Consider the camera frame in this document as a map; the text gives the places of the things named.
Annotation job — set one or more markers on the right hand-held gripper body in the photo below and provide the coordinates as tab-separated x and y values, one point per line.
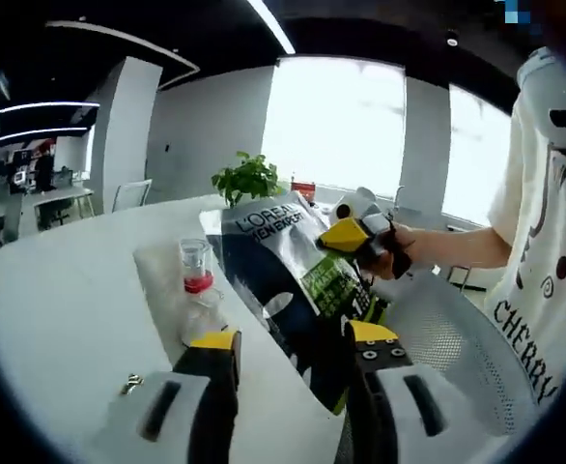
365	205

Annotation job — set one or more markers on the green potted plant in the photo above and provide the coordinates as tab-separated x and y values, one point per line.
246	179

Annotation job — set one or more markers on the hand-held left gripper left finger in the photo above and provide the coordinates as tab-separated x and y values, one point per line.
210	396

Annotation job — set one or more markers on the white red-collared skincare pump bottle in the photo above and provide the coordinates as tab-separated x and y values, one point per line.
197	270

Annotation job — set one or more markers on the white mesh chair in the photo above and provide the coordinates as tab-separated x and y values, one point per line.
457	338

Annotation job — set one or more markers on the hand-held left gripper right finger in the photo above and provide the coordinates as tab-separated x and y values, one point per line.
379	411

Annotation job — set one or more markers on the person's right hand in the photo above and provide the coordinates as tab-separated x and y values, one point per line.
399	251

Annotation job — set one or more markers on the gold foil skincare sachet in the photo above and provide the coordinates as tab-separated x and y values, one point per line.
132	383

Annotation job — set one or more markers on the black green skincare sachet pack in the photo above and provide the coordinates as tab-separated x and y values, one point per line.
273	270

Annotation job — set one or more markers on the red white box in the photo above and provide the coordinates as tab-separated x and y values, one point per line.
303	188

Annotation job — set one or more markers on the person's white printed shirt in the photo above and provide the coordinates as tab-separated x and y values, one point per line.
539	241

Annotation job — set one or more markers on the large white skincare tube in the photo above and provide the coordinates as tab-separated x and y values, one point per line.
160	290

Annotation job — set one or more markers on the white office chair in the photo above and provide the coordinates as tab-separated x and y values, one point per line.
132	195

